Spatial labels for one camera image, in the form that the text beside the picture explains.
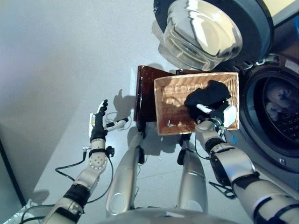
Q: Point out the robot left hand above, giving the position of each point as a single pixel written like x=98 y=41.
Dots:
x=98 y=130

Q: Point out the silver robot right leg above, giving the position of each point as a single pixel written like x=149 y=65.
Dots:
x=192 y=179

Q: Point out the brown acrylic stand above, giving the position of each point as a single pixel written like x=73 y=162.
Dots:
x=146 y=93

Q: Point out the silver robot left leg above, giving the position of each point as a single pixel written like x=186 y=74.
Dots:
x=123 y=177

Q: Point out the round glass washer door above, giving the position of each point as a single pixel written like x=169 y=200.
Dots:
x=201 y=30

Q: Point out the rectangular wicker laundry basket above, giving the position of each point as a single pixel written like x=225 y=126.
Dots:
x=172 y=93

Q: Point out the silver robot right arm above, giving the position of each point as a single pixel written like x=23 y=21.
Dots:
x=233 y=163

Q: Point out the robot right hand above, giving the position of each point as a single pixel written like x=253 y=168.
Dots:
x=229 y=115

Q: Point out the white counter cabinet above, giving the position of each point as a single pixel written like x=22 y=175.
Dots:
x=282 y=7

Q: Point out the grey robot torso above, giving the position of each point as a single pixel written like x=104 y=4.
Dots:
x=163 y=217

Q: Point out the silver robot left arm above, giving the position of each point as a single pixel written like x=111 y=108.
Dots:
x=95 y=163

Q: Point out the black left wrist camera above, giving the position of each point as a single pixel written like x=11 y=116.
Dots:
x=110 y=151

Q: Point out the large black garment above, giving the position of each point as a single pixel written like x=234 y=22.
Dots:
x=210 y=93

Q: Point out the grey flat panel board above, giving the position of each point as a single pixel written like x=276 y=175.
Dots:
x=9 y=182

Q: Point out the white garment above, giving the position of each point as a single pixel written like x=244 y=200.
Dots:
x=278 y=98

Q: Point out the dark grey washing machine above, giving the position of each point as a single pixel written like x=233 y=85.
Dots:
x=252 y=130

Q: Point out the silver robot leg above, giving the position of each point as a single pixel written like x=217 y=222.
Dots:
x=123 y=177
x=192 y=179

